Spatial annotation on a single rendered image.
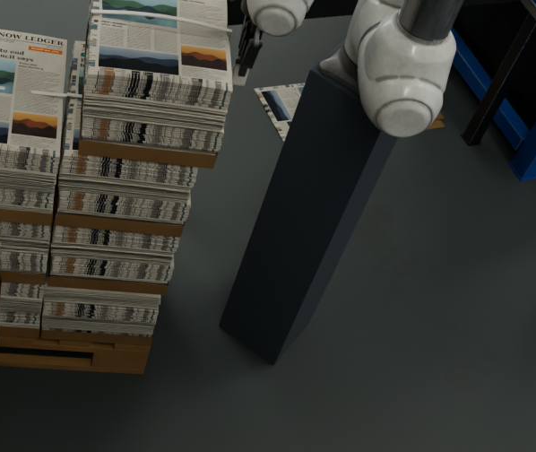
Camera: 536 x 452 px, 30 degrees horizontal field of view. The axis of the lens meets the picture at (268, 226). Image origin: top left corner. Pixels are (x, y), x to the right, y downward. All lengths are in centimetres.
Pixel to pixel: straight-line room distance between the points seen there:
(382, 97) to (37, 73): 80
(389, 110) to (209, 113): 37
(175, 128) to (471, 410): 140
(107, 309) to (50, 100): 59
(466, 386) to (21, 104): 158
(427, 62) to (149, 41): 56
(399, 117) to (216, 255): 130
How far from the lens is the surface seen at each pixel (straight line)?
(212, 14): 212
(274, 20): 176
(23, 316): 254
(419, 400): 295
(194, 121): 200
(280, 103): 357
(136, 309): 249
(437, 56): 185
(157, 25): 206
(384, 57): 186
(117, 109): 198
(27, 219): 223
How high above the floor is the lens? 234
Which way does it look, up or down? 48 degrees down
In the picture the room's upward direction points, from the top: 20 degrees clockwise
